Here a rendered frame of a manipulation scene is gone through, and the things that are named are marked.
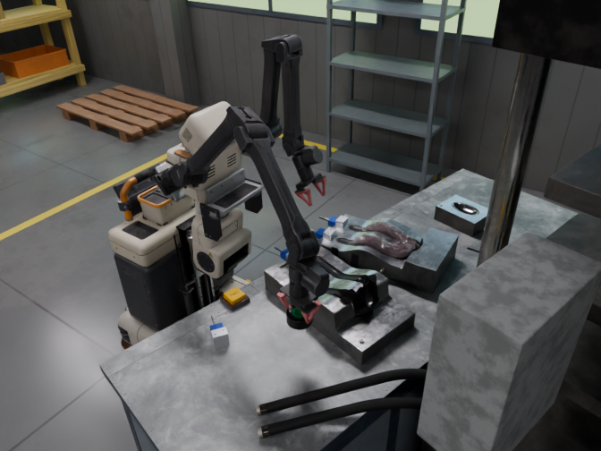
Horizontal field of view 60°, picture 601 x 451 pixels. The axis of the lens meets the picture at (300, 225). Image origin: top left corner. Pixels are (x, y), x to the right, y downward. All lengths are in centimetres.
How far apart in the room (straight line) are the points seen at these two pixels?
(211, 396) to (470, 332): 93
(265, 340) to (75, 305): 184
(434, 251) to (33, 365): 215
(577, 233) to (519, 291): 58
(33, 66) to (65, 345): 449
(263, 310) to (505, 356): 112
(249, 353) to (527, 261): 99
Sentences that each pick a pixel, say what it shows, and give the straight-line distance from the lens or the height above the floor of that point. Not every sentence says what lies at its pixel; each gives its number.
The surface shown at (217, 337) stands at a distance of 174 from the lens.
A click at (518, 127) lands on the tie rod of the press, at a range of 116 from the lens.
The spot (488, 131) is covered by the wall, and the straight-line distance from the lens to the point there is 443.
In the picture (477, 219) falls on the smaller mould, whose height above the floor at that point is 87.
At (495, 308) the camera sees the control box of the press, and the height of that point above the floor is 147.
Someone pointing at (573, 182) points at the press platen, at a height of 154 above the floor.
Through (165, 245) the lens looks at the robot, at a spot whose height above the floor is 75.
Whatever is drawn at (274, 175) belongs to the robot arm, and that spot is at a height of 139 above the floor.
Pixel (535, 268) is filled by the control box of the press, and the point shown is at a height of 147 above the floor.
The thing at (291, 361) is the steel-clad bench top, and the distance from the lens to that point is 171.
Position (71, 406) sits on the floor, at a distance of 286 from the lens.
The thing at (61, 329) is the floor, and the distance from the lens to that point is 328.
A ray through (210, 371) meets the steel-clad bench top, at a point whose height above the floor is 80.
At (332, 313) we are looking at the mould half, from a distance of 168.
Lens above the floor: 207
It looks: 33 degrees down
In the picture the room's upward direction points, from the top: 2 degrees counter-clockwise
